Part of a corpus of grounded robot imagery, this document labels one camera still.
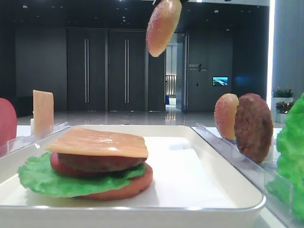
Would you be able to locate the sesame bun top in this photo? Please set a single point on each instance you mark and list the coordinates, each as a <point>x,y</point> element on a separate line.
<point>161,26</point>

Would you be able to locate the orange cheese slice on stack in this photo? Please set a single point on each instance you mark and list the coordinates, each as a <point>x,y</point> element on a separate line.
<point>82,141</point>

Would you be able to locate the brown meat patty on stack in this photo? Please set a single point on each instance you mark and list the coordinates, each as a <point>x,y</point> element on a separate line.
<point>88,163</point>

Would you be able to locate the red tomato slice on stack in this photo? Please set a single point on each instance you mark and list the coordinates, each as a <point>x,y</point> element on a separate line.
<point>62,169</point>

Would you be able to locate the standing brown meat patty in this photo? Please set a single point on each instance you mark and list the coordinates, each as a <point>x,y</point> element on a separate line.
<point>253,127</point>

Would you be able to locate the standing orange cheese slice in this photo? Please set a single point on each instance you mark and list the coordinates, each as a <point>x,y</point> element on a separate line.
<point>43,112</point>

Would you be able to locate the green lettuce leaf on stack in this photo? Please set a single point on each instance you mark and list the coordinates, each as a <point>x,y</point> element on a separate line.
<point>37,175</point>

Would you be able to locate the standing red tomato slice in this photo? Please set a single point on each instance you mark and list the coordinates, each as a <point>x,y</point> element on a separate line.
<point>8,121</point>

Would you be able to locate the standing green lettuce leaf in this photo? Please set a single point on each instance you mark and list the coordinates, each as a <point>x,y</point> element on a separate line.
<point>291,154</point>

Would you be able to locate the dark double doors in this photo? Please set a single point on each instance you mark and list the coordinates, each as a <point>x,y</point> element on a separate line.
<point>111,70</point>

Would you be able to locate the bottom bun on tray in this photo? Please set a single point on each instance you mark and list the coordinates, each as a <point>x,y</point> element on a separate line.
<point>136,186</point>

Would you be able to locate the white rectangular metal tray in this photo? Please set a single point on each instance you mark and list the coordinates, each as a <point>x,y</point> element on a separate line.
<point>193,187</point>

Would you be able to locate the white planter with flowers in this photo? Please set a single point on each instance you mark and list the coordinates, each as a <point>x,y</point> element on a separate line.
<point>281,103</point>

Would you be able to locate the wall mounted screen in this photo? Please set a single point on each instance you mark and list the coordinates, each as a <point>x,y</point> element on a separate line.
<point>220,81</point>

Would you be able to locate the right long clear acrylic rail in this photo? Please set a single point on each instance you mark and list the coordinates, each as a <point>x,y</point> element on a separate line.
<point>260,175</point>

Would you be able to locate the long clear acrylic rail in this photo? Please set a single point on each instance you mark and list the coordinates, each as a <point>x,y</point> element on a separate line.
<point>23,141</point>
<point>260,175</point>

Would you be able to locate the left long clear acrylic rail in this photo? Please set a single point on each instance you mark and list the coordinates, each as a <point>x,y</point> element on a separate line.
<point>23,141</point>

